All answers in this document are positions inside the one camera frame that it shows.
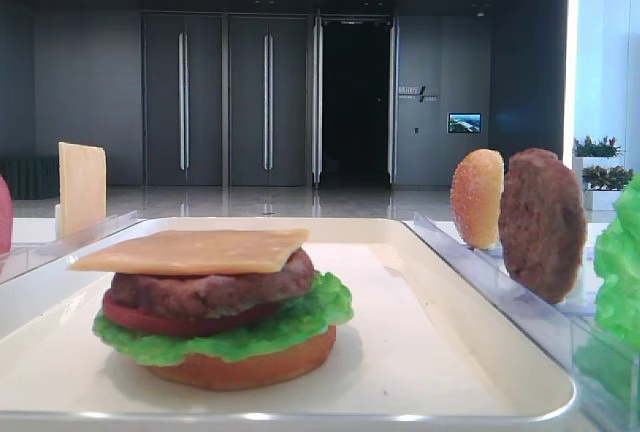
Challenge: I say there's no green lettuce leaf in burger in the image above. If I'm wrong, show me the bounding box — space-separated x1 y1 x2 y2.
92 272 354 367

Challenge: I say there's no orange cheese slice on burger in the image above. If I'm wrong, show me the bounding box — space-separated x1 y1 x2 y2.
69 229 310 276

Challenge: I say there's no brown meat patty in burger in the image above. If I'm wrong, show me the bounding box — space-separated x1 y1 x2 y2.
110 249 316 318

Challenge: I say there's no red tomato slice in burger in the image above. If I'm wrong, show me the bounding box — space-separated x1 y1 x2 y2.
102 292 281 338

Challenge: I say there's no upright brown meat patty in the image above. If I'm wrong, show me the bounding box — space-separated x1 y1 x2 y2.
498 148 587 304

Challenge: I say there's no upright orange cheese slice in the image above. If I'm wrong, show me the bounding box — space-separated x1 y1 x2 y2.
58 142 106 237

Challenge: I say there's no upright red tomato slice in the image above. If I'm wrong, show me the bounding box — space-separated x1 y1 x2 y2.
0 176 14 254

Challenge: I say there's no upright green lettuce leaf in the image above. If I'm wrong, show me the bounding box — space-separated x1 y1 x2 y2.
575 179 639 404

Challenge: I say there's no sesame bun right one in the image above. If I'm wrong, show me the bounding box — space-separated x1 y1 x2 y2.
450 149 504 249

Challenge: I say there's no bottom bun of burger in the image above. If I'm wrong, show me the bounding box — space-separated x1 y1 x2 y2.
146 326 337 392

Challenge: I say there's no white rectangular tray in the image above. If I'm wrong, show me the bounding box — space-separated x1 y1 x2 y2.
1 217 578 431

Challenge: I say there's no white flower planter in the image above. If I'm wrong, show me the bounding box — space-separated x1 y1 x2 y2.
572 136 634 211

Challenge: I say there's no wall display screen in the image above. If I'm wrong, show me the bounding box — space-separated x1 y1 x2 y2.
447 113 482 134

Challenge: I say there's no clear long rail left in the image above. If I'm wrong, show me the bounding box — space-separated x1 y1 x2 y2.
1 211 142 284

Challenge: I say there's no clear long rail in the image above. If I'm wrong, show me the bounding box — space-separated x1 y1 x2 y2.
1 211 142 284
406 214 639 431

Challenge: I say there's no clear long rail right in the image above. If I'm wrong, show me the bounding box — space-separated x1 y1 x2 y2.
406 214 639 431

